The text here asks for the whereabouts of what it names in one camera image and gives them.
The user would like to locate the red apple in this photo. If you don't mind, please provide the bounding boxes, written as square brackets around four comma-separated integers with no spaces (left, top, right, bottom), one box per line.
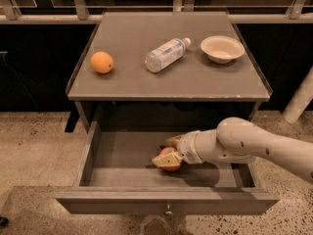
[159,147,181,171]

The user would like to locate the clear plastic water bottle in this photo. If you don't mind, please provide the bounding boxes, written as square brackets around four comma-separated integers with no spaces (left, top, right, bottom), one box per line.
[145,37,191,73]

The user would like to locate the open grey top drawer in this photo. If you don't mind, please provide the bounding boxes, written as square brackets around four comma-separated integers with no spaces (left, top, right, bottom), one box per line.
[56,122,280,215]

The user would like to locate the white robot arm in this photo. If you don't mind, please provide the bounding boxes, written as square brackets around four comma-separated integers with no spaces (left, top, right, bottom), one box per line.
[153,117,313,183]

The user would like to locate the white paper bowl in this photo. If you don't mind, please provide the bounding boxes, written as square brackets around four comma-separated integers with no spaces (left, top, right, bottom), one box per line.
[201,36,245,64]

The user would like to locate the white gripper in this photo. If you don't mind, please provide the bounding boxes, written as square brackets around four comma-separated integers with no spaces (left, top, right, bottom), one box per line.
[152,129,225,167]

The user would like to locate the metal drawer knob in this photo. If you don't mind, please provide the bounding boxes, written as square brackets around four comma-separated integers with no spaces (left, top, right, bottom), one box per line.
[164,205,173,216]

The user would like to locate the grey cabinet with counter top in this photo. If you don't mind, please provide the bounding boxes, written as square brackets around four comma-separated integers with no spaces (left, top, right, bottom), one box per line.
[67,12,272,126]

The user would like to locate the metal railing frame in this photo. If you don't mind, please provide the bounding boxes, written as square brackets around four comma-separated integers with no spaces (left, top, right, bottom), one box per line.
[0,0,313,24]

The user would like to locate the orange fruit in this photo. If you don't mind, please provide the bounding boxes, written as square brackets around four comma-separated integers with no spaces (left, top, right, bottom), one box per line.
[91,52,113,74]

